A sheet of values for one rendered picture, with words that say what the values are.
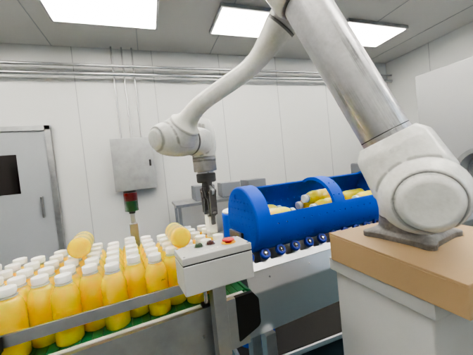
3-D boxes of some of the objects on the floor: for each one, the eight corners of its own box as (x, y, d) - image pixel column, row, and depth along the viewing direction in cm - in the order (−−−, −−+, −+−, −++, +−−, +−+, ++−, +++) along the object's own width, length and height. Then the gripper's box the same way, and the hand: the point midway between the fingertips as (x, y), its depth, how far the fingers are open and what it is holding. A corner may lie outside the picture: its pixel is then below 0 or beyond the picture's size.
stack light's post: (163, 440, 126) (138, 222, 123) (155, 444, 125) (129, 224, 121) (162, 432, 130) (137, 221, 126) (153, 437, 128) (129, 222, 125)
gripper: (222, 170, 93) (229, 234, 94) (207, 172, 108) (213, 227, 109) (203, 172, 90) (210, 238, 90) (191, 173, 105) (196, 230, 105)
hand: (210, 223), depth 99 cm, fingers closed on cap, 4 cm apart
